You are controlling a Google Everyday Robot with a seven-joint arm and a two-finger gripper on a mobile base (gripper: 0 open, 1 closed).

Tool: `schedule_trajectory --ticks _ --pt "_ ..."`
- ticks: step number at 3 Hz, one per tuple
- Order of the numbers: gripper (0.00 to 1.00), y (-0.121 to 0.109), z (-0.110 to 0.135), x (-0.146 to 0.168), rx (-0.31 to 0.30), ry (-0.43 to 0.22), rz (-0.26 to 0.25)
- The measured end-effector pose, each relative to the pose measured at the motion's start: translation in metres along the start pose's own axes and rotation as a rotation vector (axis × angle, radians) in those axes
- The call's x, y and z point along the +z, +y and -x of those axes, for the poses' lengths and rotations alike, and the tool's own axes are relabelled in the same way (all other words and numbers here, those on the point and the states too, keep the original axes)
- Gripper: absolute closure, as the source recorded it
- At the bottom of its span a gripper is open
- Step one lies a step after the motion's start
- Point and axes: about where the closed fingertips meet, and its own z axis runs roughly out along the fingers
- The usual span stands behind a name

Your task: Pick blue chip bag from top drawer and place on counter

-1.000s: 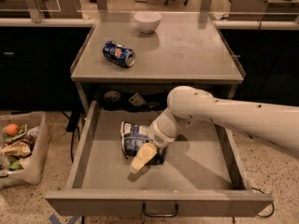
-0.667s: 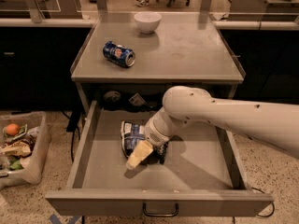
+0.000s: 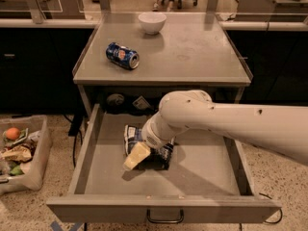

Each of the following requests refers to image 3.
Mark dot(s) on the grey counter cabinet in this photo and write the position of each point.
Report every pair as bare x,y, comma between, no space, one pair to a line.
191,51

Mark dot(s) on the grey open drawer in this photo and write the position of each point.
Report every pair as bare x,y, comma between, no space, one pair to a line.
208,178

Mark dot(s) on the black device with label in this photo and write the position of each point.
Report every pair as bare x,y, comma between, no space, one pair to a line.
118,103

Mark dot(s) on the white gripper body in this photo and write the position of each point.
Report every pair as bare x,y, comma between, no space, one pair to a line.
153,138

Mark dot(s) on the white bowl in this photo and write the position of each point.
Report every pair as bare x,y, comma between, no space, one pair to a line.
152,22

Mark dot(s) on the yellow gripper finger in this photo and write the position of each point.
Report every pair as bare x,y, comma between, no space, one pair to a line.
138,153

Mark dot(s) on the crumpled snack wrapper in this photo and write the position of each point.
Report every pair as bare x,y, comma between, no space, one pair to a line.
19,153

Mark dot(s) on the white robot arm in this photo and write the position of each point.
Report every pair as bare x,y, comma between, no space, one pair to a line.
281,129

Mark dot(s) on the blue soda can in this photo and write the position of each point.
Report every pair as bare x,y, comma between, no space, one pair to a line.
123,56

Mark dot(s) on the blue chip bag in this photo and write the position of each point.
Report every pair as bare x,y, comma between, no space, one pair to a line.
158,159

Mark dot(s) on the clear plastic bin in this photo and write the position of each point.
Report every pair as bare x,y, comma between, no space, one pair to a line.
19,176

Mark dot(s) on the black drawer handle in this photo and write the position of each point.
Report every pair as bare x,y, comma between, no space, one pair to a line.
164,217

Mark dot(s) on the orange fruit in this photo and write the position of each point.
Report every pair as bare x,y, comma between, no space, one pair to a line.
12,134

